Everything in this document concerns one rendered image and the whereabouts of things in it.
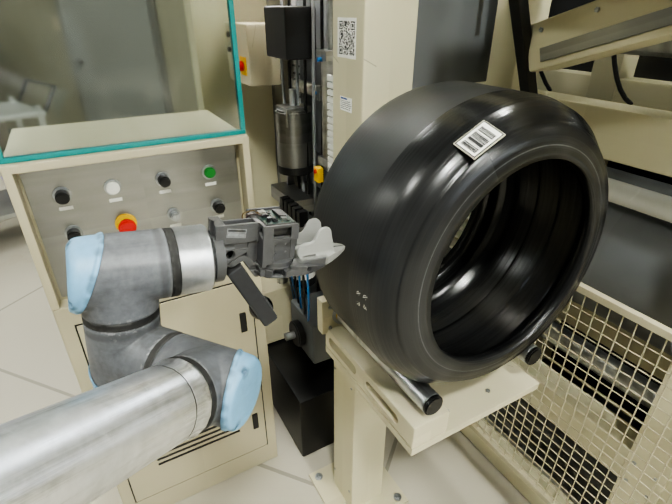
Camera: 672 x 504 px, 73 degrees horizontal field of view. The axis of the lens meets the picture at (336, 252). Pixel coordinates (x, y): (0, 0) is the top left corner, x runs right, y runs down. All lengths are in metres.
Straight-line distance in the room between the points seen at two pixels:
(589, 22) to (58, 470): 1.07
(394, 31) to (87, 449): 0.86
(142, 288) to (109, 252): 0.06
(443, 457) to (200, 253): 1.58
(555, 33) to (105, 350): 1.02
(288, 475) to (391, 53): 1.52
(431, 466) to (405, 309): 1.33
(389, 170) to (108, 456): 0.50
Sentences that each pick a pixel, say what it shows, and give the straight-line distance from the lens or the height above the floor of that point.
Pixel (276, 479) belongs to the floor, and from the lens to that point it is 1.92.
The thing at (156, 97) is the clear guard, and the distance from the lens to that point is 1.20.
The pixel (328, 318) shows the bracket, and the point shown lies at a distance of 1.11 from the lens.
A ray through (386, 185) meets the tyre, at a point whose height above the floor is 1.33.
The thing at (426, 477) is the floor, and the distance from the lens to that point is 1.94.
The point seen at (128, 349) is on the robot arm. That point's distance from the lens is 0.61.
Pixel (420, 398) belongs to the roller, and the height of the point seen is 0.91.
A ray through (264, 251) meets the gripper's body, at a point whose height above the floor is 1.28.
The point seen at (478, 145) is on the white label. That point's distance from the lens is 0.67.
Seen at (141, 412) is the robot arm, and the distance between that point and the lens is 0.45.
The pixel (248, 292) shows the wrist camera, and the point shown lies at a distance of 0.65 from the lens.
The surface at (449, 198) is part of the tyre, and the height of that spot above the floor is 1.33.
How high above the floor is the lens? 1.56
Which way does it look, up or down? 28 degrees down
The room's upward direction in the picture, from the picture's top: straight up
